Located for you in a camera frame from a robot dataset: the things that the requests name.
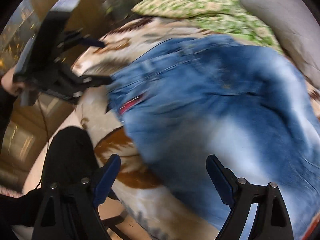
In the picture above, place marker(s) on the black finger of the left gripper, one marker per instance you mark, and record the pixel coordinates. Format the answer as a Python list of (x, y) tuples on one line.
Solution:
[(74, 38), (85, 82)]

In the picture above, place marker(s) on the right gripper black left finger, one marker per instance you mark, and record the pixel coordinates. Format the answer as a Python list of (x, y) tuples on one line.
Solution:
[(71, 212)]

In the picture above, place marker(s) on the blue denim jeans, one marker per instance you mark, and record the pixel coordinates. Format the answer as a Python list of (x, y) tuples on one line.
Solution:
[(186, 99)]

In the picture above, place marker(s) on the person's left hand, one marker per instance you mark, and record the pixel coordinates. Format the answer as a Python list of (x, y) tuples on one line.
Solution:
[(13, 88)]

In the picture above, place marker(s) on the wooden chair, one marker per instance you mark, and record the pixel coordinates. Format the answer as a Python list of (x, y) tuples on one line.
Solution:
[(111, 223)]

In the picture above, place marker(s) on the beige leaf print blanket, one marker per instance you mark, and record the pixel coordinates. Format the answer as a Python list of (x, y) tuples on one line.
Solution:
[(142, 193)]

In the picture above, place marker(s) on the green white patterned blanket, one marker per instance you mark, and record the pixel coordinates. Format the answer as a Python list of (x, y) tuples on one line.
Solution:
[(219, 16)]

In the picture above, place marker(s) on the grey quilted pillow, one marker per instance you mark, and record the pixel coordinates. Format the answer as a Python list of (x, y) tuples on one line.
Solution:
[(296, 30)]

